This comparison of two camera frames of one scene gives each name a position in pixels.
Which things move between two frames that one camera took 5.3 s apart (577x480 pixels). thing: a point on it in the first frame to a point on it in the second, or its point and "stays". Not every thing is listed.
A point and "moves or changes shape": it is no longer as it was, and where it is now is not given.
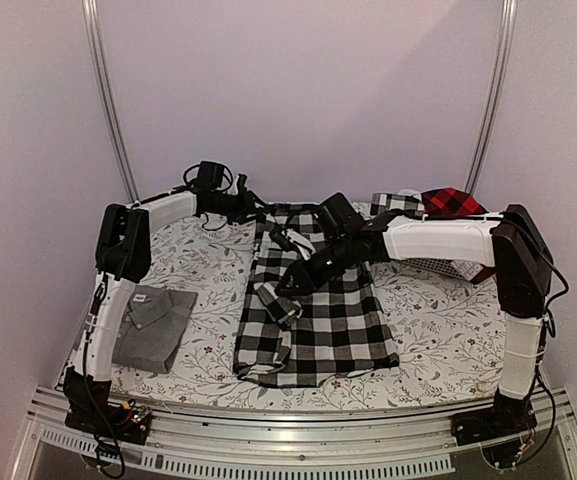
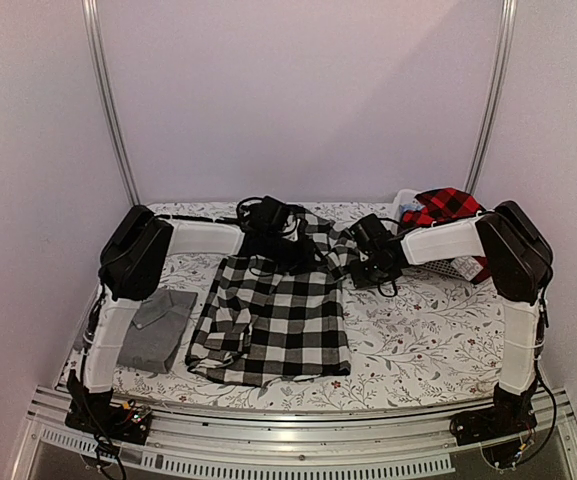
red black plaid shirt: (449, 202) stays
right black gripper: (306, 282) to (360, 279)
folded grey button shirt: (150, 325) stays
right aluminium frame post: (495, 101) stays
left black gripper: (247, 206) to (304, 259)
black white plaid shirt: (332, 329) moves or changes shape
